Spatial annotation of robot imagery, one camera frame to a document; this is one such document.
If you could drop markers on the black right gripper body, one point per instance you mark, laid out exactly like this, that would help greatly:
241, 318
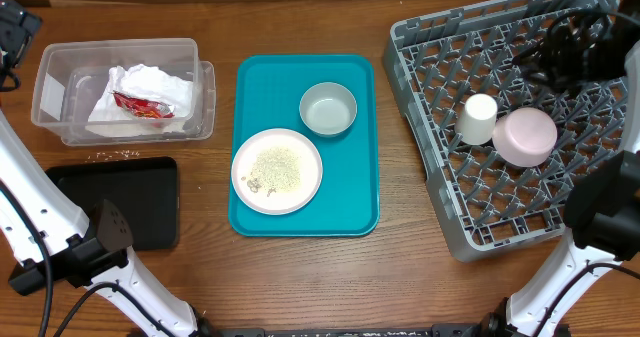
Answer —
568, 62

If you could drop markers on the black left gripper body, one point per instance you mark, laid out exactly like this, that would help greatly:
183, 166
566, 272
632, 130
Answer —
16, 30

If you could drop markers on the pink small bowl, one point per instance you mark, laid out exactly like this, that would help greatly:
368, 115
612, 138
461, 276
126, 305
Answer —
525, 137

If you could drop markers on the white plastic cup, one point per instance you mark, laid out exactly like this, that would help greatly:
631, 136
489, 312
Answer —
477, 120

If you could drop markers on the red snack wrapper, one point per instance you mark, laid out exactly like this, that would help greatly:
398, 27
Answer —
144, 109

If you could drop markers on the grey-green small bowl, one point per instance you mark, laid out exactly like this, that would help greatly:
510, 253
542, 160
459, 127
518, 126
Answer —
328, 109

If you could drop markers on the large white plate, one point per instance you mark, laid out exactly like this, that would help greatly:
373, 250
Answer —
276, 171

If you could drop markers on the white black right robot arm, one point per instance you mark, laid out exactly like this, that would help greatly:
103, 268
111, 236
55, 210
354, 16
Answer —
601, 213

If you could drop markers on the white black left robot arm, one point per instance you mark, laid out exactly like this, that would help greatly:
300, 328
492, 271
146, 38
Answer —
53, 238

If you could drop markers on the clear plastic waste bin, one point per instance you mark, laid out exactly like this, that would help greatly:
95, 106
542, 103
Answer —
72, 78

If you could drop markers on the grey dishwasher rack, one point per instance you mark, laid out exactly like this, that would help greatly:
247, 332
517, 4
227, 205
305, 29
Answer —
435, 62

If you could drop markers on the white crumpled paper towel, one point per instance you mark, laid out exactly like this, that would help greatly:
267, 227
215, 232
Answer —
143, 82

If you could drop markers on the scattered rice crumbs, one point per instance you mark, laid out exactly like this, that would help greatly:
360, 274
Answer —
115, 155

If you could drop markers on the black rectangular tray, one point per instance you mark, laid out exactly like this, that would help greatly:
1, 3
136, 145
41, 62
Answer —
146, 191

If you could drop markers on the teal serving tray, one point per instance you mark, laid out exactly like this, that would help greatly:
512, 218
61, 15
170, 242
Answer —
268, 93

